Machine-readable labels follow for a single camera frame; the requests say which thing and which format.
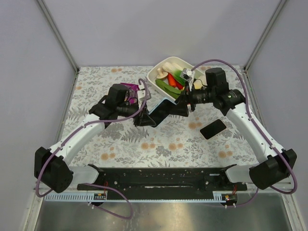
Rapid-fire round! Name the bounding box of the black phone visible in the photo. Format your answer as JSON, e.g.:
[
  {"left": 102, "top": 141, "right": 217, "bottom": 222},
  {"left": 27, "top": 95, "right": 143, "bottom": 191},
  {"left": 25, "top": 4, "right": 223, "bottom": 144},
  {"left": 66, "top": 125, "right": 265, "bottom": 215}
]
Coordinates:
[{"left": 149, "top": 98, "right": 176, "bottom": 128}]

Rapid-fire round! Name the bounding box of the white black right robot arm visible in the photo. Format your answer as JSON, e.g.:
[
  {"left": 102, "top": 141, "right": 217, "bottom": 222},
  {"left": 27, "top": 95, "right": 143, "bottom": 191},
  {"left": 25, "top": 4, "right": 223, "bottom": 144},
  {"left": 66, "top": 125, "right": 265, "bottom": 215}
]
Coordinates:
[{"left": 176, "top": 67, "right": 297, "bottom": 194}]

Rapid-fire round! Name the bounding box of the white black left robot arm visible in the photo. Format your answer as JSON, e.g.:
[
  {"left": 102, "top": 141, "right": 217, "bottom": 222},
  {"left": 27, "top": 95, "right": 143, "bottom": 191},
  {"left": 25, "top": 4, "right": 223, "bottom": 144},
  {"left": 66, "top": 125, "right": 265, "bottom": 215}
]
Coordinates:
[{"left": 34, "top": 79, "right": 150, "bottom": 197}]

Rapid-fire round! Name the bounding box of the green toy pea pod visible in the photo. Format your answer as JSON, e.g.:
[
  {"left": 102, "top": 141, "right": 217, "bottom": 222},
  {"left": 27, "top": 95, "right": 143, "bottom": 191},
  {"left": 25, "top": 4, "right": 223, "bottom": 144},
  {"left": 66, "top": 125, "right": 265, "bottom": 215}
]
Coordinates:
[{"left": 155, "top": 79, "right": 181, "bottom": 95}]

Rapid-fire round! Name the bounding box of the purple snack box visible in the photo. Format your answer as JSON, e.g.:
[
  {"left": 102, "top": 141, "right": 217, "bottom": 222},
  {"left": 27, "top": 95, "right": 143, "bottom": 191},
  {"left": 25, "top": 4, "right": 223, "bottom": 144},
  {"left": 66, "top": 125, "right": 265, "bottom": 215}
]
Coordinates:
[{"left": 120, "top": 83, "right": 139, "bottom": 105}]

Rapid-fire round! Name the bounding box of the toy carrot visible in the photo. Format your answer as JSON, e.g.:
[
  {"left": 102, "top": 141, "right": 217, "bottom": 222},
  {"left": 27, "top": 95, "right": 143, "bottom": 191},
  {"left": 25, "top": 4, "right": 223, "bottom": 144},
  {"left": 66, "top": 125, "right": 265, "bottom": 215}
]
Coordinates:
[{"left": 167, "top": 73, "right": 183, "bottom": 90}]

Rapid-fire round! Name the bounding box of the white plastic basin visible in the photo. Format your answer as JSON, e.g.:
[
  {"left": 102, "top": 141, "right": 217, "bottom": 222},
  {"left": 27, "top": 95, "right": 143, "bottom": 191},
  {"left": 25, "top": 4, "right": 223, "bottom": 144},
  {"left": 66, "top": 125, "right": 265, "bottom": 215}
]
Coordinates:
[{"left": 147, "top": 56, "right": 207, "bottom": 101}]

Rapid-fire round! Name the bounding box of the toy bok choy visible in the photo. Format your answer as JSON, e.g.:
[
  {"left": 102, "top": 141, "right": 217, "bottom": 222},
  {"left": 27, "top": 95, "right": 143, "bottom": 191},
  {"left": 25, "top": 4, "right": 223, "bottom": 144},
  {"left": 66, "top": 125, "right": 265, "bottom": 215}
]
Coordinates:
[{"left": 162, "top": 62, "right": 188, "bottom": 86}]

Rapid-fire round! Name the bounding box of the toy mushroom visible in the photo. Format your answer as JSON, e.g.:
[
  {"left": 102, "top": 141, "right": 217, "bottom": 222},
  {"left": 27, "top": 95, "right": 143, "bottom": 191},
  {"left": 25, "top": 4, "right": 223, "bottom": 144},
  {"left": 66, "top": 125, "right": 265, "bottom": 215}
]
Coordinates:
[{"left": 156, "top": 68, "right": 168, "bottom": 79}]

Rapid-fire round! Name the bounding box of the black smartphone on table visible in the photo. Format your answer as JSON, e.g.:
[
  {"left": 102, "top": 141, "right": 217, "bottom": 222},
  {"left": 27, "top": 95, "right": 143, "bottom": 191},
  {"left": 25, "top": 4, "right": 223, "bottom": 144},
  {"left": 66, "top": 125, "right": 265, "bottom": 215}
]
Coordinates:
[{"left": 200, "top": 119, "right": 227, "bottom": 140}]

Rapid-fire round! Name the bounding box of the floral table cloth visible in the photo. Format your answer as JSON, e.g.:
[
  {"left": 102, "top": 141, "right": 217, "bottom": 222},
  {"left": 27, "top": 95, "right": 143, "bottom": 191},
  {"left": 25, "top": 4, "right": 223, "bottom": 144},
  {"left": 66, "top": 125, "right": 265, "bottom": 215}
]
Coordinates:
[{"left": 63, "top": 66, "right": 257, "bottom": 167}]

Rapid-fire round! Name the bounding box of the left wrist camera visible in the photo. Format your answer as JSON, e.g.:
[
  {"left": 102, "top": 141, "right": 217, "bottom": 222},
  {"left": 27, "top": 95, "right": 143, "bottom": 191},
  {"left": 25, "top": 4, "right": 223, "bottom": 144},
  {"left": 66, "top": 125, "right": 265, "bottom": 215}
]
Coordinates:
[{"left": 137, "top": 90, "right": 151, "bottom": 106}]

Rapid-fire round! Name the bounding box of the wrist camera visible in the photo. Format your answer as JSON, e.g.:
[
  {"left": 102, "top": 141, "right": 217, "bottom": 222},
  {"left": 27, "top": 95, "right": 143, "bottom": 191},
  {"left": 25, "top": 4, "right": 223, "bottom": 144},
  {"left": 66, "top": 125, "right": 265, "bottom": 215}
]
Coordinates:
[
  {"left": 180, "top": 68, "right": 195, "bottom": 83},
  {"left": 137, "top": 90, "right": 151, "bottom": 106}
]

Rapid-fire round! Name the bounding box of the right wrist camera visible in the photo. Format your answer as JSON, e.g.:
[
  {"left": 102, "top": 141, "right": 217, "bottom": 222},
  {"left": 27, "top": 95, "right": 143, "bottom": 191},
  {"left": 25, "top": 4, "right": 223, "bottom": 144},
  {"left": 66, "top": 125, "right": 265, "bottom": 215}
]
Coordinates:
[{"left": 180, "top": 68, "right": 195, "bottom": 83}]

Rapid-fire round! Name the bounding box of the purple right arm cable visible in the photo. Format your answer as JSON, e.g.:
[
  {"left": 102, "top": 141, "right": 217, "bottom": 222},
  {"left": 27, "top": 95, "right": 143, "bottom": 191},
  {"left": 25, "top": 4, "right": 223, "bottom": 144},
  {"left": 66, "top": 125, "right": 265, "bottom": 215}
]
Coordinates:
[{"left": 190, "top": 59, "right": 297, "bottom": 209}]

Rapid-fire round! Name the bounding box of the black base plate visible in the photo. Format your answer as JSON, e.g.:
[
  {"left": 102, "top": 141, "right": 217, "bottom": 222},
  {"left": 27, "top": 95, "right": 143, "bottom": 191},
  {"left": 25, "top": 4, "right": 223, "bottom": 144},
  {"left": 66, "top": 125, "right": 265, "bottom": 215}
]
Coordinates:
[{"left": 77, "top": 167, "right": 247, "bottom": 193}]

